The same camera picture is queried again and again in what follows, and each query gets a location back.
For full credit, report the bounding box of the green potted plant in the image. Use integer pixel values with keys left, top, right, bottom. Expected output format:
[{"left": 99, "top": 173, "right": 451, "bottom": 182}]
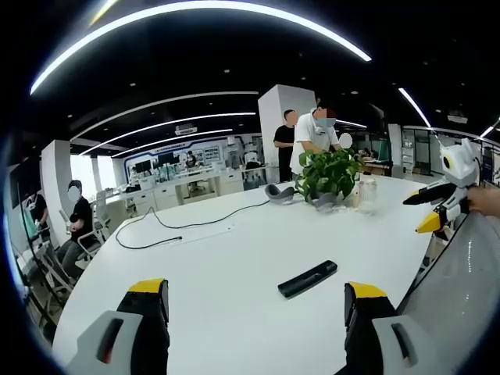
[{"left": 294, "top": 148, "right": 366, "bottom": 204}]

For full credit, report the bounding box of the black remote control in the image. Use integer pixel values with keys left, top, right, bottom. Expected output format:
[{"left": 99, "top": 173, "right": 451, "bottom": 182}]
[{"left": 277, "top": 259, "right": 338, "bottom": 299}]

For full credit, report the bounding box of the white office chair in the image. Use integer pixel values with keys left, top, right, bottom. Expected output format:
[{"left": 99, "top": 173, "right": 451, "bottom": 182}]
[
  {"left": 33, "top": 241, "right": 77, "bottom": 313},
  {"left": 58, "top": 209, "right": 105, "bottom": 270}
]

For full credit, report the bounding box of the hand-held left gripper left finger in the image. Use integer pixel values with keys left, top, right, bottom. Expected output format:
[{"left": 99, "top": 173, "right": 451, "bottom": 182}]
[{"left": 64, "top": 278, "right": 171, "bottom": 375}]

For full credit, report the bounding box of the black cable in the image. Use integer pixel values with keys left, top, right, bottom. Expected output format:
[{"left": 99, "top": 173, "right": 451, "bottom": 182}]
[{"left": 115, "top": 198, "right": 272, "bottom": 250}]

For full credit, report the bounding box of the grey monitor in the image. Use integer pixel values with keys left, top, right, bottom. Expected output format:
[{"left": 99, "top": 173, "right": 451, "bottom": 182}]
[{"left": 394, "top": 209, "right": 500, "bottom": 375}]

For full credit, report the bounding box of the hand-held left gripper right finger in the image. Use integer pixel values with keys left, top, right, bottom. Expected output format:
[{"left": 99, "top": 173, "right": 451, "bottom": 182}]
[{"left": 343, "top": 280, "right": 439, "bottom": 375}]

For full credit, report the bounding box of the white counter desk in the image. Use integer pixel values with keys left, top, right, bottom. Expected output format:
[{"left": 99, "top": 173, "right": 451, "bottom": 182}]
[{"left": 97, "top": 166, "right": 245, "bottom": 212}]

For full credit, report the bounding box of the white pillar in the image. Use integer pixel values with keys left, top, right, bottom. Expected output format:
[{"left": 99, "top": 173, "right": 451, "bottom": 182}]
[{"left": 257, "top": 84, "right": 317, "bottom": 184}]

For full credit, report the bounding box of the clear glass jar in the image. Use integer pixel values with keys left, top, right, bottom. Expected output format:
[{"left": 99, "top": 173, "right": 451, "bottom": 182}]
[{"left": 358, "top": 178, "right": 379, "bottom": 215}]

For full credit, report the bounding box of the person's right hand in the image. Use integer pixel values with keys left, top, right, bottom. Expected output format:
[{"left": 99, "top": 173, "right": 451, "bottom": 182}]
[{"left": 466, "top": 187, "right": 500, "bottom": 216}]

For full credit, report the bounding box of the grey headset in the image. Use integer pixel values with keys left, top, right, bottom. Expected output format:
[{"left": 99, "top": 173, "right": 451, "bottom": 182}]
[{"left": 264, "top": 184, "right": 296, "bottom": 206}]

